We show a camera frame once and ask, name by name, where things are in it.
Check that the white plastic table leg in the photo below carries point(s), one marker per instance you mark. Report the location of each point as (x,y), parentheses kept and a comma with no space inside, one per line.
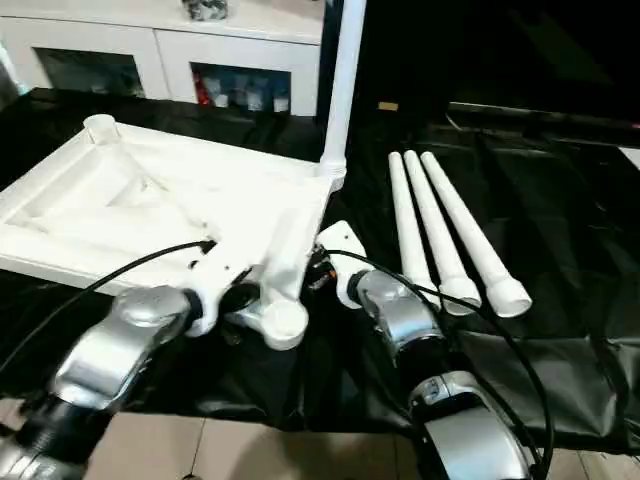
(407,215)
(470,225)
(345,75)
(435,225)

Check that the white plastic table top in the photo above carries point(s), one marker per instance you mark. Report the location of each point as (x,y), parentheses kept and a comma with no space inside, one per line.
(150,200)

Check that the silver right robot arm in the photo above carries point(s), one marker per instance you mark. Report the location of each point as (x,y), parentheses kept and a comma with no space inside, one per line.
(400,310)

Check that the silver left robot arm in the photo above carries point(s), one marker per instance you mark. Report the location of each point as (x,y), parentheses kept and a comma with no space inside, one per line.
(110,340)

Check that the black mat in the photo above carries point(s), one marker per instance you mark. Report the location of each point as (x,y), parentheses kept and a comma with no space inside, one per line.
(325,390)

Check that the small white cup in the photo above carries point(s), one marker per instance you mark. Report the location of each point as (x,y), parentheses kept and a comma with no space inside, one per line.
(221,100)
(281,103)

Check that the small tan label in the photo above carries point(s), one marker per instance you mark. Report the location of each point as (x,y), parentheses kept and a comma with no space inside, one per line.
(388,106)

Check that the white patterned jar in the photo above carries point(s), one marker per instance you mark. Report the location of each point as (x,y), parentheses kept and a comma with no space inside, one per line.
(254,100)

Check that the red bottle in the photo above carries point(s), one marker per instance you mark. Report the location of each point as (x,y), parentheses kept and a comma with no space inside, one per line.
(203,92)

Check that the black bar with red light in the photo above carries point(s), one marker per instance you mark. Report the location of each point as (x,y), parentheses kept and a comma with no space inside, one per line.
(540,115)

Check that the white cabinet with glass doors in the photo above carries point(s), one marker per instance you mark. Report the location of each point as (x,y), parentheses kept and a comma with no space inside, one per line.
(150,45)

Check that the dark object on cabinet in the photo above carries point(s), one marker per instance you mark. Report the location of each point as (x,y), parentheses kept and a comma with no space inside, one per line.
(207,9)

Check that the flat white board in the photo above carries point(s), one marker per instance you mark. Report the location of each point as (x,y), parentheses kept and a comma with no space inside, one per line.
(630,157)

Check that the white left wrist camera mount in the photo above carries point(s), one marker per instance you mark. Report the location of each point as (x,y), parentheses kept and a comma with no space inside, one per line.
(220,270)

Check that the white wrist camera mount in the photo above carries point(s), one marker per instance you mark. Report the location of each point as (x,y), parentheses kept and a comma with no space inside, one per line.
(220,270)
(345,240)

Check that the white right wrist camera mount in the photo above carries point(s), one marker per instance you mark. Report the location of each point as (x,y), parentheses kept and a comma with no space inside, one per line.
(345,240)

